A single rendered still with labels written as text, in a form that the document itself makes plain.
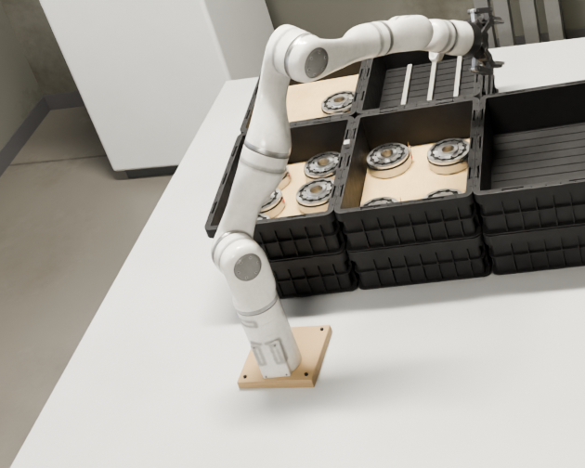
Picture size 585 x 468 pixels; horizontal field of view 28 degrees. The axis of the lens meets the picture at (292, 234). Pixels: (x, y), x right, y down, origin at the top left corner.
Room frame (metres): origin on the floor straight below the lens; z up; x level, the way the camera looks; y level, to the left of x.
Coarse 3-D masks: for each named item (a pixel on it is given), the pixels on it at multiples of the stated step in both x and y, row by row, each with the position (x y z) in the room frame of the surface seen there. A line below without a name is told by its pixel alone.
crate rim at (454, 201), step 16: (384, 112) 2.40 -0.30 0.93; (400, 112) 2.39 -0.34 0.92; (352, 128) 2.38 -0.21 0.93; (352, 144) 2.31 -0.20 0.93; (464, 192) 1.98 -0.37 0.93; (336, 208) 2.08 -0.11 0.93; (352, 208) 2.06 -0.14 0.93; (368, 208) 2.04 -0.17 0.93; (384, 208) 2.03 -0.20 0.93; (400, 208) 2.02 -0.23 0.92; (416, 208) 2.00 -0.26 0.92; (432, 208) 1.99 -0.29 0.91; (448, 208) 1.98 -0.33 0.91
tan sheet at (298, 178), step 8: (296, 168) 2.46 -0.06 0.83; (296, 176) 2.42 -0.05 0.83; (304, 176) 2.41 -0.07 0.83; (288, 184) 2.40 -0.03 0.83; (296, 184) 2.39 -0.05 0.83; (304, 184) 2.38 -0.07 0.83; (288, 192) 2.37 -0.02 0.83; (288, 200) 2.33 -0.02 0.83; (288, 208) 2.30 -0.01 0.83; (296, 208) 2.29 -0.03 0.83; (280, 216) 2.28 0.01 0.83
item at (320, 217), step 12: (324, 120) 2.46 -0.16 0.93; (336, 120) 2.45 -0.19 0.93; (348, 120) 2.43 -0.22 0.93; (348, 132) 2.37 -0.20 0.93; (228, 168) 2.39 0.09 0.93; (336, 180) 2.19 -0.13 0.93; (216, 192) 2.31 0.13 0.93; (336, 192) 2.14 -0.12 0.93; (216, 204) 2.26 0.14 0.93; (288, 216) 2.11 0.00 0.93; (300, 216) 2.10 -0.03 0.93; (312, 216) 2.08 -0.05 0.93; (324, 216) 2.07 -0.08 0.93; (204, 228) 2.18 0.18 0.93; (216, 228) 2.16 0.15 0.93; (264, 228) 2.12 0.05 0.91; (276, 228) 2.11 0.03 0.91; (288, 228) 2.10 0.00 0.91
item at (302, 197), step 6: (312, 180) 2.33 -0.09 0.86; (318, 180) 2.32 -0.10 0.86; (324, 180) 2.32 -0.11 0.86; (330, 180) 2.30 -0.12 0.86; (306, 186) 2.32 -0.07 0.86; (330, 186) 2.28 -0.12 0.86; (300, 192) 2.30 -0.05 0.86; (330, 192) 2.26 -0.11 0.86; (300, 198) 2.27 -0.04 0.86; (306, 198) 2.27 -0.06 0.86; (312, 198) 2.26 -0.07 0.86; (318, 198) 2.25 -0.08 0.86; (324, 198) 2.24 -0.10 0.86; (306, 204) 2.24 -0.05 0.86; (312, 204) 2.24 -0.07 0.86
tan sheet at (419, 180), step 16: (432, 144) 2.36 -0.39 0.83; (416, 160) 2.32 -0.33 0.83; (368, 176) 2.32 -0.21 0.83; (400, 176) 2.27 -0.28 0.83; (416, 176) 2.25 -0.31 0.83; (432, 176) 2.23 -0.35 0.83; (448, 176) 2.21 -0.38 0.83; (464, 176) 2.18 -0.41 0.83; (368, 192) 2.25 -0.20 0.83; (384, 192) 2.23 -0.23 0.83; (400, 192) 2.21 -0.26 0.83; (416, 192) 2.19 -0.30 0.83
